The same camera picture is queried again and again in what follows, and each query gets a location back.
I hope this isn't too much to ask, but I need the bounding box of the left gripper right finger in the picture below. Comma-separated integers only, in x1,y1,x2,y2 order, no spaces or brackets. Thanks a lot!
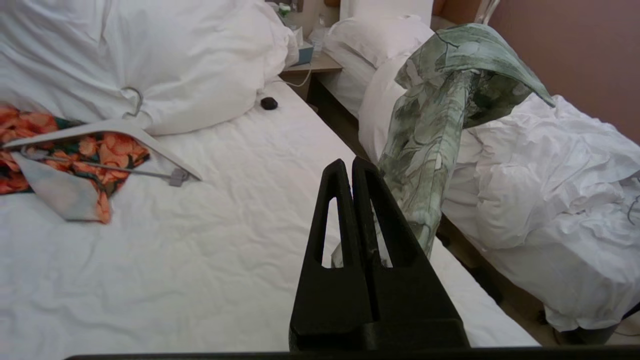
351,156,471,350

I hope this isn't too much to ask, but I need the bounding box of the orange floral garment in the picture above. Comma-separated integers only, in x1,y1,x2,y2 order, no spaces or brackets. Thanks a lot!
0,104,151,225

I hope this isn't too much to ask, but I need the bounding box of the white cable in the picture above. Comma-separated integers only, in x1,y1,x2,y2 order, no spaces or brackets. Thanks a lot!
257,64,314,96

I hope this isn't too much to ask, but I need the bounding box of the green patterned shirt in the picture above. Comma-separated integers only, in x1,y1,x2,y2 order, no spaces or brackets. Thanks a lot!
331,23,556,268

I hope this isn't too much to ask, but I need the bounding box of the large white pillow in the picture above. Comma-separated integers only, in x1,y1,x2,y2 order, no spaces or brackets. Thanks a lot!
0,0,299,137

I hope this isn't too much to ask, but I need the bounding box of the white bed with crumpled duvet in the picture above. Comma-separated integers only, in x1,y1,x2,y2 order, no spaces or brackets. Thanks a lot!
320,45,640,333

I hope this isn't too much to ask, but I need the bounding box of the teal tissue box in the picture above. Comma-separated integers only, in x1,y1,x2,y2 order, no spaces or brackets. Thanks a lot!
292,42,315,66

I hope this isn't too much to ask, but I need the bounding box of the wooden nightstand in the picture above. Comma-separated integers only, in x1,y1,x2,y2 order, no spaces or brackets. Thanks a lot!
280,52,344,103

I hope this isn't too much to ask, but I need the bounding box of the white wooden clothes hanger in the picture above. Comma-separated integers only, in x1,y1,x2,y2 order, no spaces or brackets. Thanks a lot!
3,87,203,188

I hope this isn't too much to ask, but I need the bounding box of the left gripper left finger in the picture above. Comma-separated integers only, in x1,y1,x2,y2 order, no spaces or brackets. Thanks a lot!
289,159,375,351

